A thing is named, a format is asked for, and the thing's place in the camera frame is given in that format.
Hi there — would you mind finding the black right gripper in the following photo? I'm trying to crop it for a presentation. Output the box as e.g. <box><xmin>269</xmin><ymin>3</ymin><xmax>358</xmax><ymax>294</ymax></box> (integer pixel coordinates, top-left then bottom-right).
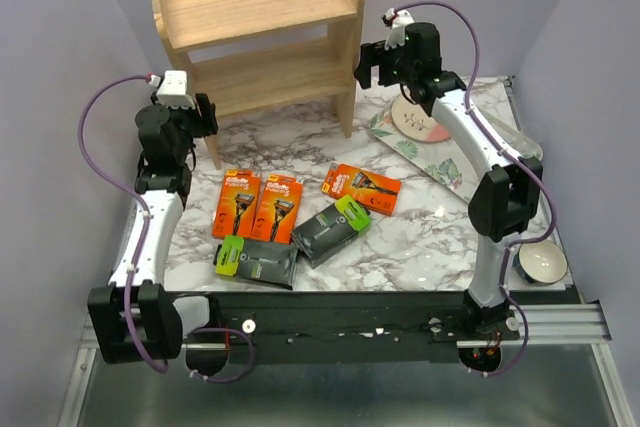
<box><xmin>351</xmin><ymin>39</ymin><xmax>414</xmax><ymax>90</ymax></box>

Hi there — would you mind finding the black green razor box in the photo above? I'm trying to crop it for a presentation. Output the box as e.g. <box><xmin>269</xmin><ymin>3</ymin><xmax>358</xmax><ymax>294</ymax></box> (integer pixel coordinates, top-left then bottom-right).
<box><xmin>214</xmin><ymin>235</ymin><xmax>299</xmax><ymax>291</ymax></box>
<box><xmin>291</xmin><ymin>195</ymin><xmax>371</xmax><ymax>268</ymax></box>

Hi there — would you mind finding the clear floral tray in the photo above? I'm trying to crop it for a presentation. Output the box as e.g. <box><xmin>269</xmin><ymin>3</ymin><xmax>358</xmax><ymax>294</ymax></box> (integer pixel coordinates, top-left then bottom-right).
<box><xmin>369</xmin><ymin>77</ymin><xmax>543</xmax><ymax>201</ymax></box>

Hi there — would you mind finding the orange razor box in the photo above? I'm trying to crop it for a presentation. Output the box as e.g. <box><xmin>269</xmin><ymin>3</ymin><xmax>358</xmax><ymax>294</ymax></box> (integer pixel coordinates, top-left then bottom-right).
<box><xmin>321</xmin><ymin>163</ymin><xmax>402</xmax><ymax>216</ymax></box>
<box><xmin>211</xmin><ymin>169</ymin><xmax>261</xmax><ymax>239</ymax></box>
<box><xmin>250</xmin><ymin>174</ymin><xmax>303</xmax><ymax>244</ymax></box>

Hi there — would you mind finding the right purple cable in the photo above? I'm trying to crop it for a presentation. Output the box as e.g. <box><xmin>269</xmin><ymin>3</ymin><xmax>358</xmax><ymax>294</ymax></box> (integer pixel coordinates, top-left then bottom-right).
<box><xmin>399</xmin><ymin>0</ymin><xmax>558</xmax><ymax>378</ymax></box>

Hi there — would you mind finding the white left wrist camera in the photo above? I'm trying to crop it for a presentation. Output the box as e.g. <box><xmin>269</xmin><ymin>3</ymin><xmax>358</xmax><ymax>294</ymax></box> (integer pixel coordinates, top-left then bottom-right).
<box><xmin>147</xmin><ymin>70</ymin><xmax>196</xmax><ymax>110</ymax></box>

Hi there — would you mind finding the pink cream round plate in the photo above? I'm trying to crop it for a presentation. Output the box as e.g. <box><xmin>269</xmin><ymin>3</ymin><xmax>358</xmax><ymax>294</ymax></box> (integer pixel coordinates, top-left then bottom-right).
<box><xmin>391</xmin><ymin>96</ymin><xmax>450</xmax><ymax>143</ymax></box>

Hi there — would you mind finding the black green razor box front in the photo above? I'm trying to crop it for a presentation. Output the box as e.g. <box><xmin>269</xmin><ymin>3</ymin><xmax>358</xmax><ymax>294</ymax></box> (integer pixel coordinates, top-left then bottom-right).
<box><xmin>214</xmin><ymin>235</ymin><xmax>299</xmax><ymax>291</ymax></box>

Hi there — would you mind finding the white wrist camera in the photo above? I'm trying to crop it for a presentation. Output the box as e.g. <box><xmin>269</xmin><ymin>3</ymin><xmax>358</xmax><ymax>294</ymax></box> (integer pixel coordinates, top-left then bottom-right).
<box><xmin>382</xmin><ymin>8</ymin><xmax>414</xmax><ymax>50</ymax></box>
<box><xmin>147</xmin><ymin>70</ymin><xmax>196</xmax><ymax>110</ymax></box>

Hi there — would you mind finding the light wooden two-tier shelf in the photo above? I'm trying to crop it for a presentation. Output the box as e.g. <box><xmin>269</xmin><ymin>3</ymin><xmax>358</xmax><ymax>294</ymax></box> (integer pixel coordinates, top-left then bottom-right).
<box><xmin>146</xmin><ymin>0</ymin><xmax>367</xmax><ymax>170</ymax></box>

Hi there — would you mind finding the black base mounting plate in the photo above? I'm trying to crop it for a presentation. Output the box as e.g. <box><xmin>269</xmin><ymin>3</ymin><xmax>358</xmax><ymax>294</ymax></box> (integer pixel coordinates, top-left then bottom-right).
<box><xmin>102</xmin><ymin>290</ymin><xmax>584</xmax><ymax>382</ymax></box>

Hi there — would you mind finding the white dark-rimmed bowl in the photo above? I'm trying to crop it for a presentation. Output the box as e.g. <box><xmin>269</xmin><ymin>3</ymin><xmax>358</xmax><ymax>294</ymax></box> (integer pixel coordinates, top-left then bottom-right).
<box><xmin>513</xmin><ymin>240</ymin><xmax>569</xmax><ymax>286</ymax></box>

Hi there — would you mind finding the purple cable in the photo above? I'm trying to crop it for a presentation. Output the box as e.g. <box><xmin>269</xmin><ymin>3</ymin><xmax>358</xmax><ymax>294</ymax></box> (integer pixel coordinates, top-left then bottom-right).
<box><xmin>399</xmin><ymin>0</ymin><xmax>558</xmax><ymax>378</ymax></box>
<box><xmin>77</xmin><ymin>73</ymin><xmax>257</xmax><ymax>384</ymax></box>

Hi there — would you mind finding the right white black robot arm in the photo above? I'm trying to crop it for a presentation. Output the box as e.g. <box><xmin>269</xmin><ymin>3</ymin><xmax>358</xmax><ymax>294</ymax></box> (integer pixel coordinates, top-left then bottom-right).
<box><xmin>354</xmin><ymin>22</ymin><xmax>542</xmax><ymax>339</ymax></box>

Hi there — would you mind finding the aluminium rail frame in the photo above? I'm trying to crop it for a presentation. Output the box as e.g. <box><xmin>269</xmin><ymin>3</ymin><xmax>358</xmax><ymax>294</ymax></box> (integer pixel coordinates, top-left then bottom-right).
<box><xmin>62</xmin><ymin>86</ymin><xmax>634</xmax><ymax>426</ymax></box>

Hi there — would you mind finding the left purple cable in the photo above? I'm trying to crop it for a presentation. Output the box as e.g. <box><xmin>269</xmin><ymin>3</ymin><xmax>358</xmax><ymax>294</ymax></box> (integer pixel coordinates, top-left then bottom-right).
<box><xmin>77</xmin><ymin>73</ymin><xmax>257</xmax><ymax>384</ymax></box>

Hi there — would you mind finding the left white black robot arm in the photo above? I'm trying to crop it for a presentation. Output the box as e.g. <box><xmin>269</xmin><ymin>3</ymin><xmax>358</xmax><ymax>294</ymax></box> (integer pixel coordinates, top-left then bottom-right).
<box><xmin>87</xmin><ymin>93</ymin><xmax>218</xmax><ymax>373</ymax></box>

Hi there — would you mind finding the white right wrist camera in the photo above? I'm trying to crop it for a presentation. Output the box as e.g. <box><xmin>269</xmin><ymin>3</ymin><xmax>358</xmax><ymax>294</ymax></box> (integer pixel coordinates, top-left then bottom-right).
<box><xmin>382</xmin><ymin>8</ymin><xmax>414</xmax><ymax>50</ymax></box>

